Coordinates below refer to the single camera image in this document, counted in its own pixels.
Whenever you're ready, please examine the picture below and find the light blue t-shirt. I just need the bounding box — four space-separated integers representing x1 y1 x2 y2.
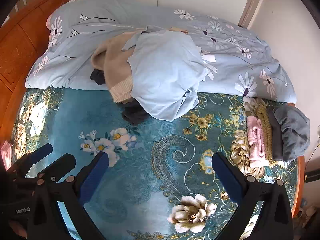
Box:
124 29 209 121

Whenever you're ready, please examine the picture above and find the pink crochet cloth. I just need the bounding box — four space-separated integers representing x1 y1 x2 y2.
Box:
1 141 13 170

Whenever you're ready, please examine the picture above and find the pink folded garment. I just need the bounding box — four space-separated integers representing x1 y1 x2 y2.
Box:
246 116 269 168

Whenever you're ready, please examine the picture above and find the teal floral bed blanket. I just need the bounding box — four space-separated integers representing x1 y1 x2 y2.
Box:
11 88 298 239

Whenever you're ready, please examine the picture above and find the mustard knit folded garment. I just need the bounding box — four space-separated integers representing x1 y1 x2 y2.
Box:
254 98 272 161

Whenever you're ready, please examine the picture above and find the grey folded garment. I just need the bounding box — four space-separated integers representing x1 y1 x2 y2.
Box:
266 105 310 162

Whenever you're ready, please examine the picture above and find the dark grey garment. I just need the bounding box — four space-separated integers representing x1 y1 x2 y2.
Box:
90 69 150 126

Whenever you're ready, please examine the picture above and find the grey-blue floral duvet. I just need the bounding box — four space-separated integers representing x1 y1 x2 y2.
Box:
25 0 297 103

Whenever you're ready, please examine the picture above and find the orange wooden headboard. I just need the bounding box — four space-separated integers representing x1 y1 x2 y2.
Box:
0 0 69 142

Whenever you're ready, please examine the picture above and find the beige knit sweater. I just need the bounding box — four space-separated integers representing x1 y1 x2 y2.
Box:
91 30 142 103

